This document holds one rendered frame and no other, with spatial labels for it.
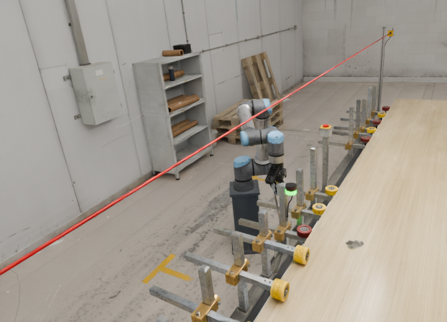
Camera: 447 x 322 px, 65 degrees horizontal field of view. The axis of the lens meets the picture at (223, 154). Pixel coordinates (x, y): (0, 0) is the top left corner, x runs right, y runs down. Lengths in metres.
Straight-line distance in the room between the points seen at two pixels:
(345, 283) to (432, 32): 8.36
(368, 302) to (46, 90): 3.34
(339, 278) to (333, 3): 8.69
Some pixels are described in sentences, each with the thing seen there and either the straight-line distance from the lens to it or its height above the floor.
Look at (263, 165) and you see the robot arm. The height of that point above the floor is 0.84.
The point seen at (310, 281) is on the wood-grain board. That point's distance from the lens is 1.69.
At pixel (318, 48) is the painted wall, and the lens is 10.08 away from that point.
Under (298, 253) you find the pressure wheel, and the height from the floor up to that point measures 0.97.
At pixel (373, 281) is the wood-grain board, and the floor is 0.90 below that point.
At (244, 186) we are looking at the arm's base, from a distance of 3.00.
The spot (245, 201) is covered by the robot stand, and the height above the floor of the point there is 0.52.
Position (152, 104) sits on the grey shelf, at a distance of 4.58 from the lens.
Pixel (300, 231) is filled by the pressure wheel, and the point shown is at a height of 0.91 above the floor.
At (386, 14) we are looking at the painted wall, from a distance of 9.69.
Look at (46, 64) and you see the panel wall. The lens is 3.95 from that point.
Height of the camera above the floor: 2.04
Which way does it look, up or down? 22 degrees down
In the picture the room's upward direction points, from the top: 6 degrees counter-clockwise
